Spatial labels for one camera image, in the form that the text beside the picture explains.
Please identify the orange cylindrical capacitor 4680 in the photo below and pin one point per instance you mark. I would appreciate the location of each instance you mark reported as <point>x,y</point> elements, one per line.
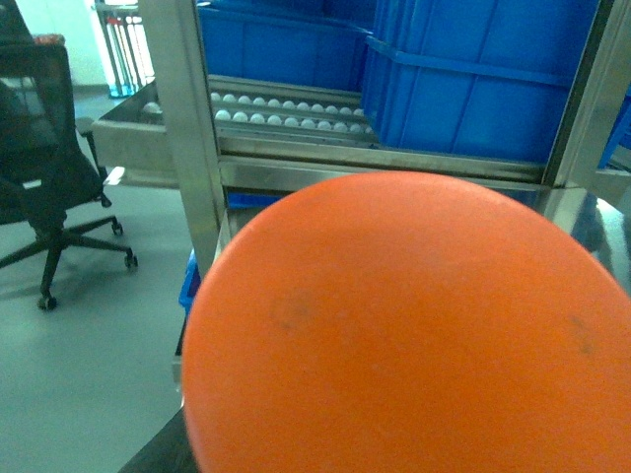
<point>406,322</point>

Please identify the stainless steel roller rack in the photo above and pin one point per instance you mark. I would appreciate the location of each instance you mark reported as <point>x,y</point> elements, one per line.
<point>204,158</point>

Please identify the blue plastic bin behind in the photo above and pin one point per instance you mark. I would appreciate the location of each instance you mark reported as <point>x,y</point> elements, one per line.
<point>248,42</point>

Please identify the large blue plastic bin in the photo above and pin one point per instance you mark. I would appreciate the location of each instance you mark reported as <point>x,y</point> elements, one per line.
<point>487,79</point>

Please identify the black office chair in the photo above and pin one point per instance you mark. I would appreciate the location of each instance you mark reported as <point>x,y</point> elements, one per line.
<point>44,172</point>

